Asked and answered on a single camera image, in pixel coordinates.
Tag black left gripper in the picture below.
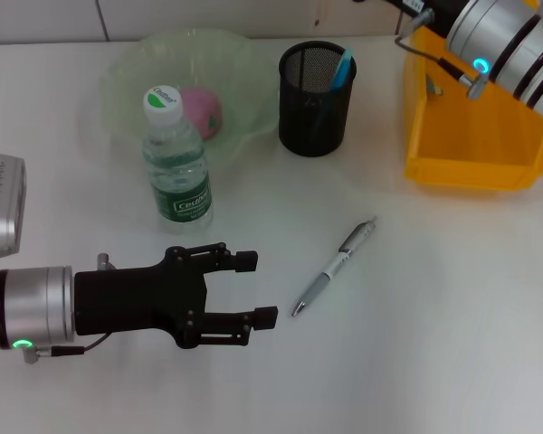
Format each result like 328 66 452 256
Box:
73 242 280 350

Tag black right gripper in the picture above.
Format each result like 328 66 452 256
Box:
382 0 470 40

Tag silver grey pen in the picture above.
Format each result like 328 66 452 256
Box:
291 215 379 318

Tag blue scissors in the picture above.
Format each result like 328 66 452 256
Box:
329 47 357 94

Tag clear green-label water bottle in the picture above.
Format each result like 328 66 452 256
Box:
140 84 214 235

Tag pink toy peach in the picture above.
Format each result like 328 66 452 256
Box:
179 87 224 143

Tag black mesh pen holder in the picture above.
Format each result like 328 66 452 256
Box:
277 40 358 158

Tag green glass fruit bowl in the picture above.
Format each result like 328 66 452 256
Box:
100 27 282 175

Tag yellow plastic bin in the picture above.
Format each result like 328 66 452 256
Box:
403 0 543 192

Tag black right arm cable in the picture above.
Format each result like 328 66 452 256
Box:
395 26 492 99

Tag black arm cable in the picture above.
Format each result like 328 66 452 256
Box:
22 333 112 365
395 26 492 99

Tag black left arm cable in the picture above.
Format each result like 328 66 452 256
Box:
22 333 112 365

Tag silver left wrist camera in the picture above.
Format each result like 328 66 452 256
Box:
0 152 28 261

